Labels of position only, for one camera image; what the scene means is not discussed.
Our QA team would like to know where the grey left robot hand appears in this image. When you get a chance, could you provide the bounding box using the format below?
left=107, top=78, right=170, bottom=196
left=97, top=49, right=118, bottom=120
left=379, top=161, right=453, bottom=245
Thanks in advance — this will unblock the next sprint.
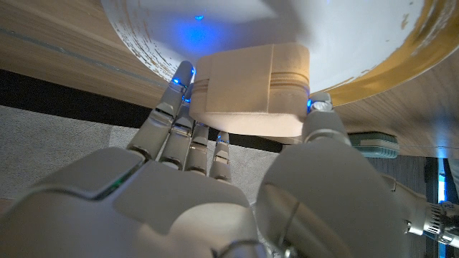
left=379, top=173, right=459, bottom=250

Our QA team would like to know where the teal soap box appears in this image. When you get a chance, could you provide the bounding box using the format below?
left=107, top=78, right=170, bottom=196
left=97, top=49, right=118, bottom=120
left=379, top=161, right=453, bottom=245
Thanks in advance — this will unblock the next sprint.
left=347, top=131, right=400, bottom=159

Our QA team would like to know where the white gold-rimmed paper plate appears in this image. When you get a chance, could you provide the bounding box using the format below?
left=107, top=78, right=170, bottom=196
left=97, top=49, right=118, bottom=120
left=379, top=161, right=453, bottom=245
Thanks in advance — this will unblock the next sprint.
left=100, top=0, right=459, bottom=107

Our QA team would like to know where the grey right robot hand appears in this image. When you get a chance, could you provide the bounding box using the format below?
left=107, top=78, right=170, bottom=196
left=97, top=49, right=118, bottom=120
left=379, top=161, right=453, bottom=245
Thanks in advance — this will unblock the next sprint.
left=0, top=60, right=410, bottom=258

